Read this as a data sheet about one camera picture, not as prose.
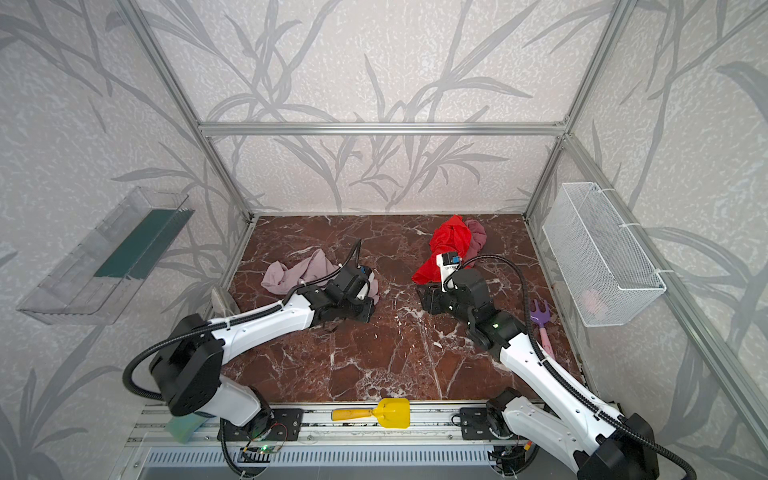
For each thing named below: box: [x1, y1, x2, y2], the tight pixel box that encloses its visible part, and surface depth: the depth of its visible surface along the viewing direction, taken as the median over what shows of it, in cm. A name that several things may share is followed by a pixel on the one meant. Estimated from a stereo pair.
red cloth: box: [412, 215, 472, 285], surface depth 101 cm
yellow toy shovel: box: [331, 398, 411, 429], surface depth 76 cm
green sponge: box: [165, 413, 210, 445], surface depth 74 cm
